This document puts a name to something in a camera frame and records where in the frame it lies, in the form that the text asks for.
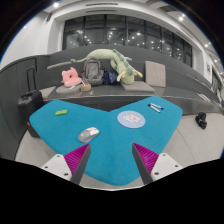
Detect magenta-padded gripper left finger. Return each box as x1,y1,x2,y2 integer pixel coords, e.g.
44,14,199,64
41,143,92,186

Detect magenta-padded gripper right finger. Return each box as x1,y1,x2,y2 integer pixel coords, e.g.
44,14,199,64
131,142,184,186

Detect grey and white computer mouse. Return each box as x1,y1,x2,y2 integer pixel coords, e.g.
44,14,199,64
77,126,100,144

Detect round light blue mouse pad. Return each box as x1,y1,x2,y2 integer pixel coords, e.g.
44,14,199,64
116,110,147,130

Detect small green eraser block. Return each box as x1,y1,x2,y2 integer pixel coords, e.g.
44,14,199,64
54,109,69,117

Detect white marker with blue cap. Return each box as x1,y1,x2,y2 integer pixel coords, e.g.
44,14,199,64
150,102,165,111

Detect black bag on floor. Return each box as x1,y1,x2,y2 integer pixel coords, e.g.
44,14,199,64
195,111,208,130

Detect round grey seat cushion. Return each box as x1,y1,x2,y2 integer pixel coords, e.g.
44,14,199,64
55,84,82,95

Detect flat square grey cushion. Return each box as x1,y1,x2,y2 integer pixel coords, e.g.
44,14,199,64
120,80,156,93

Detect small flat grey cushion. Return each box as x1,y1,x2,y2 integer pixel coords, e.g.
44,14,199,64
39,85,58,100

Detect black suitcase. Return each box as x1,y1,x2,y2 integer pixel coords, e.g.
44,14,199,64
17,89,45,138

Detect grey tiered bench seating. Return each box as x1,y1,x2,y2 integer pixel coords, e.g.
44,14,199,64
0,44,224,116

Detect pink plush cushion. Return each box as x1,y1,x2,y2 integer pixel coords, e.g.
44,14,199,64
60,66,83,88

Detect upright square grey cushion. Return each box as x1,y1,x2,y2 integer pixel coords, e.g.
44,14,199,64
144,60,167,88

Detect dark blue patterned bag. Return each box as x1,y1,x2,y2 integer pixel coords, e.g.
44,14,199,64
101,70,118,86

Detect grey backpack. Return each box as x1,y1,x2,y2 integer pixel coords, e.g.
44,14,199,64
80,57,105,87

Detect green dragon plush toy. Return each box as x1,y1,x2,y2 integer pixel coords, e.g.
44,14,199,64
70,48,144,85

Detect ceiling spot lights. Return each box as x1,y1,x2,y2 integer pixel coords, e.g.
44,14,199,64
52,1,213,48

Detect dark glass window wall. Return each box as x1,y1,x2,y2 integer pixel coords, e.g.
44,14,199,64
62,13,194,68

